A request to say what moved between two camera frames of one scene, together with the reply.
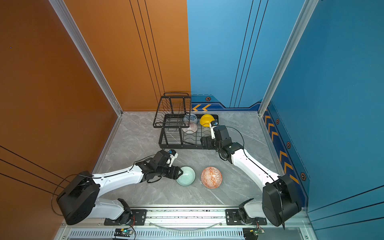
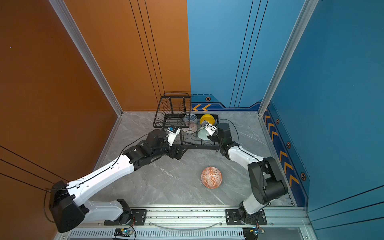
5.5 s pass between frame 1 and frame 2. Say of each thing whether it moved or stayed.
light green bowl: moved
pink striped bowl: stayed
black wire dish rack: stayed
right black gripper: moved
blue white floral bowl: stayed
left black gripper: moved
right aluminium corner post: stayed
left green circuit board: stayed
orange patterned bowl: stayed
